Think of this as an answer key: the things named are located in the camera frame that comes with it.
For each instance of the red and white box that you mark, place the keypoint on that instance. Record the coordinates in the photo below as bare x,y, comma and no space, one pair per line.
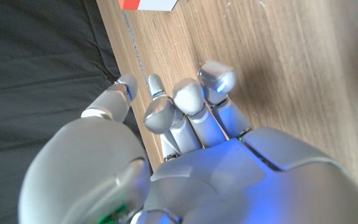
148,4

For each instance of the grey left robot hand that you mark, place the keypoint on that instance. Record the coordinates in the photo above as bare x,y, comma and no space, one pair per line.
213,180

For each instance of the black curtain backdrop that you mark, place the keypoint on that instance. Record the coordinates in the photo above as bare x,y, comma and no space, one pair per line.
26,62

